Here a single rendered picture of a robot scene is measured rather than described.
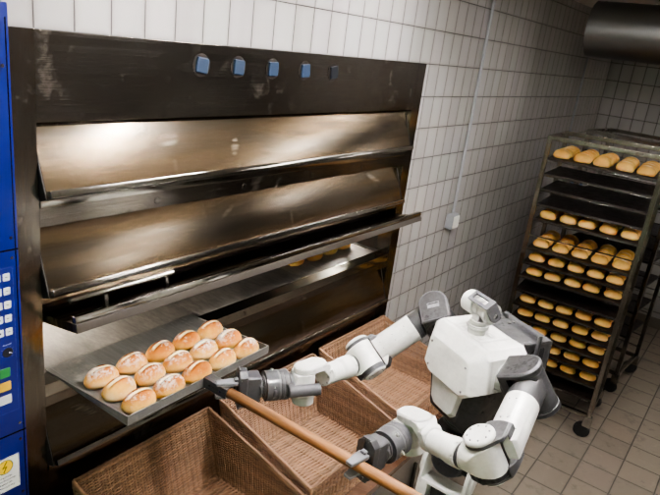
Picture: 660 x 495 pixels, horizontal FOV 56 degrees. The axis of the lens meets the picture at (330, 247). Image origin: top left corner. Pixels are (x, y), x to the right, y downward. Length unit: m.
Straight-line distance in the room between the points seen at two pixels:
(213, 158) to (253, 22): 0.44
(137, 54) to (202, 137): 0.35
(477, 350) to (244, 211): 0.92
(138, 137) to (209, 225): 0.40
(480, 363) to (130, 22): 1.29
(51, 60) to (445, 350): 1.28
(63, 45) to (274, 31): 0.74
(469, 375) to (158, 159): 1.07
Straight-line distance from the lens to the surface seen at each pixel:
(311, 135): 2.35
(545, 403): 1.76
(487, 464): 1.56
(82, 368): 1.93
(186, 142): 1.91
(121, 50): 1.73
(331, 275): 2.71
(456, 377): 1.83
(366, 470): 1.57
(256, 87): 2.07
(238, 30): 1.99
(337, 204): 2.57
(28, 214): 1.66
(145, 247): 1.89
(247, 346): 1.97
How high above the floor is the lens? 2.16
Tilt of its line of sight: 19 degrees down
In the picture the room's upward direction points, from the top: 7 degrees clockwise
